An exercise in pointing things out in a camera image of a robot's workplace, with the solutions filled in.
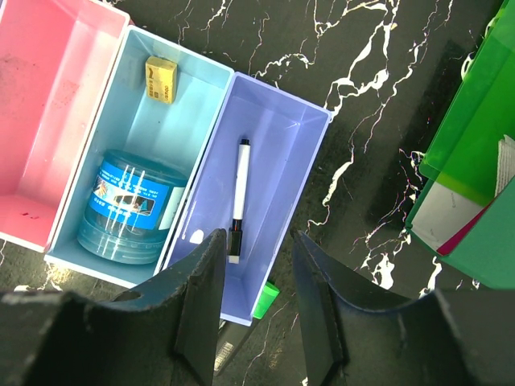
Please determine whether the green cap grey marker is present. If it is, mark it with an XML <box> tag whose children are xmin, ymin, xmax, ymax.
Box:
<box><xmin>212</xmin><ymin>280</ymin><xmax>281</xmax><ymax>377</ymax></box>

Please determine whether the green ring binder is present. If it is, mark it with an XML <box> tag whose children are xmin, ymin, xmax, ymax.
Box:
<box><xmin>406</xmin><ymin>1</ymin><xmax>514</xmax><ymax>290</ymax></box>

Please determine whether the purple bin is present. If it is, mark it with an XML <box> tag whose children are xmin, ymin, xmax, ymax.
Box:
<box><xmin>165</xmin><ymin>72</ymin><xmax>331</xmax><ymax>326</ymax></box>

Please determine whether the small black silver pen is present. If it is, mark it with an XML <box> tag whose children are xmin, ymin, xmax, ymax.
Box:
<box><xmin>228</xmin><ymin>138</ymin><xmax>251</xmax><ymax>264</ymax></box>

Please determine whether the light blue bin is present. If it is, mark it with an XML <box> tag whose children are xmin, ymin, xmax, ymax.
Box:
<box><xmin>45</xmin><ymin>26</ymin><xmax>233</xmax><ymax>288</ymax></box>

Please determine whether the pink bin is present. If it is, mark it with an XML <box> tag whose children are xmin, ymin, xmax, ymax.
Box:
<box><xmin>1</xmin><ymin>0</ymin><xmax>130</xmax><ymax>253</ymax></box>

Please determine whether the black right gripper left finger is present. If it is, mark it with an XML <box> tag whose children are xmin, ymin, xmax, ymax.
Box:
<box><xmin>1</xmin><ymin>229</ymin><xmax>227</xmax><ymax>385</ymax></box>

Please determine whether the yellow eraser block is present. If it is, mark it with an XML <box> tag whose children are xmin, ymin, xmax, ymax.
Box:
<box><xmin>145</xmin><ymin>56</ymin><xmax>178</xmax><ymax>104</ymax></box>

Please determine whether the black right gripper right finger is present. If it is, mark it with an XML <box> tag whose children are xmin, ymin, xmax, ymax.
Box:
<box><xmin>292</xmin><ymin>231</ymin><xmax>514</xmax><ymax>385</ymax></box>

